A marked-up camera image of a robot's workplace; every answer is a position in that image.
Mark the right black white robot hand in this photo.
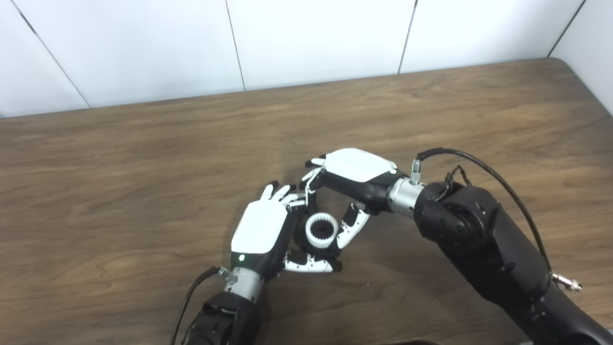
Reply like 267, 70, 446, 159
299, 148, 408, 250

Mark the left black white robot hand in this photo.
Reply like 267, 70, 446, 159
231, 181, 343, 281

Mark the round black plastic part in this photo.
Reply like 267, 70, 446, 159
293, 211, 346, 262

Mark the white plastic ring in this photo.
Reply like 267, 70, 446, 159
305, 212, 340, 249

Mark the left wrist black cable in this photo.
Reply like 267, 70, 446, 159
170, 266, 230, 345

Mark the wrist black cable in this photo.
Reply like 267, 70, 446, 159
170, 266, 230, 345
411, 148, 582, 291

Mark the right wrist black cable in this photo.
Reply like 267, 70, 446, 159
411, 148, 582, 291

